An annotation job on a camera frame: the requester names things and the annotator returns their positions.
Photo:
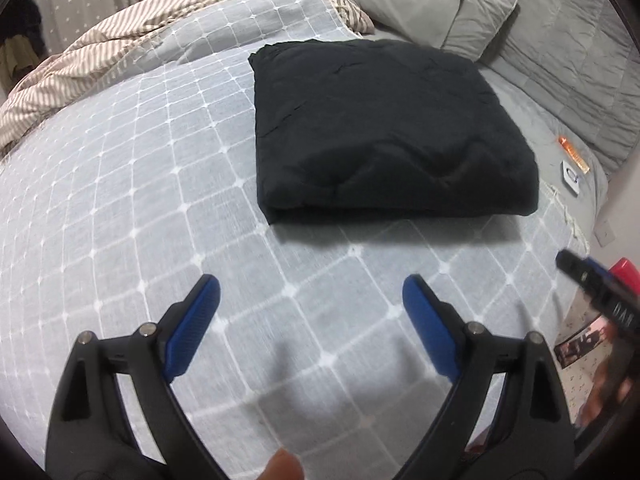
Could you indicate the small white packet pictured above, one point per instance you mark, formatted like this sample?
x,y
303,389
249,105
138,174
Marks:
x,y
571,176

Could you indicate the orange tube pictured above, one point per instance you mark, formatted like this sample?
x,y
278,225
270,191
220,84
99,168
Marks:
x,y
575,152

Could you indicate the hanging dark clothes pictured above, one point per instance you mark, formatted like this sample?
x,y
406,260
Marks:
x,y
20,40

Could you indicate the red object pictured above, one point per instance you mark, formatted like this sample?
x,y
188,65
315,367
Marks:
x,y
626,272

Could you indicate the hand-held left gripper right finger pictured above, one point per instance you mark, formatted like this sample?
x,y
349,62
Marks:
x,y
432,330

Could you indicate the grey pillow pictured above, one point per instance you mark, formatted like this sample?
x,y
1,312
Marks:
x,y
440,2

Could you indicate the person's right hand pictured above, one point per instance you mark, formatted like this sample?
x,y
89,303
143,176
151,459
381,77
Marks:
x,y
612,375

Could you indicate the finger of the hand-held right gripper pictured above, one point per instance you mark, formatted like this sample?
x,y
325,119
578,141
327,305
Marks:
x,y
575,267
602,271

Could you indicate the black puffer jacket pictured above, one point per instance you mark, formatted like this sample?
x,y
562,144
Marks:
x,y
385,130

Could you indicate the grey quilted blanket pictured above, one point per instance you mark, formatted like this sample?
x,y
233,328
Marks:
x,y
565,60

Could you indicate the grey checked bedspread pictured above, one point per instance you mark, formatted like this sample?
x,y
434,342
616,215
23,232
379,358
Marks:
x,y
175,200

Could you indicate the wall socket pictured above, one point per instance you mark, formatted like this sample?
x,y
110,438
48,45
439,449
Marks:
x,y
607,232

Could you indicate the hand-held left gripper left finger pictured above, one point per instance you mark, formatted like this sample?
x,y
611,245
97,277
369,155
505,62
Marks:
x,y
192,327

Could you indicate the person's left hand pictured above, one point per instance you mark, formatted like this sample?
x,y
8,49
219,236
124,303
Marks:
x,y
284,466

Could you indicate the printed picture card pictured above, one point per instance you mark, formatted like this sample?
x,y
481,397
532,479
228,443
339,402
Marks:
x,y
582,332

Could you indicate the striped duvet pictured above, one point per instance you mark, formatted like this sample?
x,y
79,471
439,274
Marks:
x,y
115,35

